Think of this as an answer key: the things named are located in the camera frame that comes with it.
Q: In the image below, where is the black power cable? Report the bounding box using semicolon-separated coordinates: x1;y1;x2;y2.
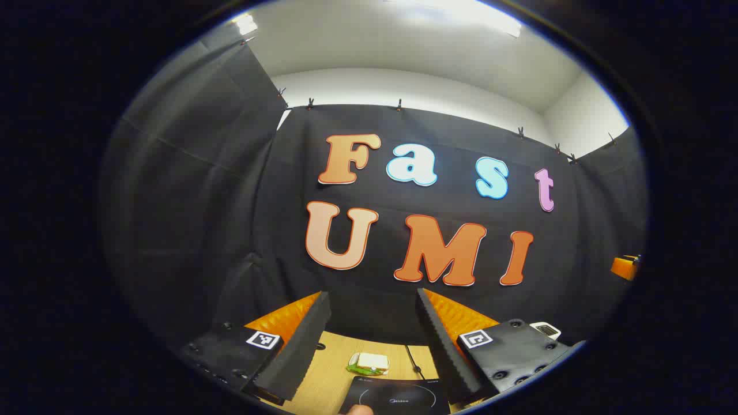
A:
405;344;425;379

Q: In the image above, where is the white toaster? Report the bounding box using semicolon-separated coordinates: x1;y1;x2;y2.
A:
529;321;562;341

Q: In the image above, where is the black induction cooktop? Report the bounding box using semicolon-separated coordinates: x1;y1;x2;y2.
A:
338;376;451;415

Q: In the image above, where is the sandwich with green lettuce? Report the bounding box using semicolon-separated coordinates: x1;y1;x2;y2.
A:
346;352;390;377

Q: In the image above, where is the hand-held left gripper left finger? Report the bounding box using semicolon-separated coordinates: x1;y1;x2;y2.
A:
178;290;333;405

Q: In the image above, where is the row of black cloth clamps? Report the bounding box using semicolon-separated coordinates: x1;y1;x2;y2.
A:
242;36;617;165

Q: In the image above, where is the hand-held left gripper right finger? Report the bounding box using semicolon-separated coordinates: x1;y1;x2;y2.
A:
415;287;587;405

